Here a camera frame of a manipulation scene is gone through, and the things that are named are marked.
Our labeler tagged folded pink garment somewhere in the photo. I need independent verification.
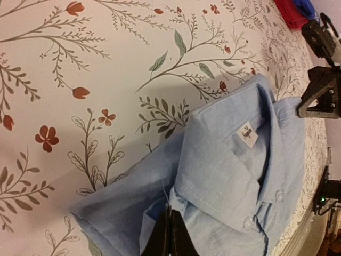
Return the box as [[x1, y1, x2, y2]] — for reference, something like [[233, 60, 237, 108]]
[[274, 0, 308, 30]]

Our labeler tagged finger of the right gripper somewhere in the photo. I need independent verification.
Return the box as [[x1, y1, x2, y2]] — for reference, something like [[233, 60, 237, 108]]
[[297, 67, 340, 119]]

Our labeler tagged light blue shirt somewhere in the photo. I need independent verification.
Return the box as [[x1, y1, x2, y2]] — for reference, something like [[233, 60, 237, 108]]
[[70, 75, 305, 255]]

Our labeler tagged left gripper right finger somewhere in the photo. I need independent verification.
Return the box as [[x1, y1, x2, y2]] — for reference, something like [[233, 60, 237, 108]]
[[171, 210, 199, 256]]

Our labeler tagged floral table mat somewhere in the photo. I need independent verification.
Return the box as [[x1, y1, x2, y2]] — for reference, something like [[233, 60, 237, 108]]
[[1, 1, 313, 255]]

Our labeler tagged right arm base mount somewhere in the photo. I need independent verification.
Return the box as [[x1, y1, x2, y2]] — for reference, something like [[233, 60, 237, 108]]
[[313, 165, 340, 216]]

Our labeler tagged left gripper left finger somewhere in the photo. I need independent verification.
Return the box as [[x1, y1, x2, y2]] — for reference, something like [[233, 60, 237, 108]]
[[141, 205, 172, 256]]

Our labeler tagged blue printed t-shirt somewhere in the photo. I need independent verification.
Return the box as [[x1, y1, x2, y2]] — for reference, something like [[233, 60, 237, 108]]
[[293, 0, 317, 20]]

